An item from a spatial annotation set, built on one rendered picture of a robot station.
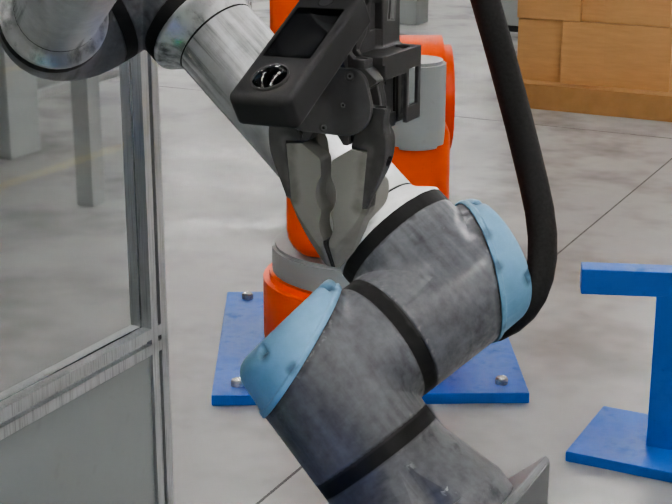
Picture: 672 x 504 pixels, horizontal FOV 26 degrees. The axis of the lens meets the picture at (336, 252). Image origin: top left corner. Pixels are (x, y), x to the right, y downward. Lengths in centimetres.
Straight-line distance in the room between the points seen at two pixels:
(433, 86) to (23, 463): 259
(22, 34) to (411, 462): 49
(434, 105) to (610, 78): 426
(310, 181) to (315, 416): 25
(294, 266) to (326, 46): 359
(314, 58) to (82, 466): 122
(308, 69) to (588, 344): 403
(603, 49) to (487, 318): 728
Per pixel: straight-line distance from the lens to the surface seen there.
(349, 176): 99
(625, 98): 840
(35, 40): 128
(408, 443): 119
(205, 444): 413
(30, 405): 193
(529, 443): 416
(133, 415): 213
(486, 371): 454
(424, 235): 124
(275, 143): 102
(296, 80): 91
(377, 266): 125
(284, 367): 119
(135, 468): 217
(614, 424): 424
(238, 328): 489
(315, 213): 101
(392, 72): 100
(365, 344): 120
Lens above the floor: 173
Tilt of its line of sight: 17 degrees down
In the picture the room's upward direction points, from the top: straight up
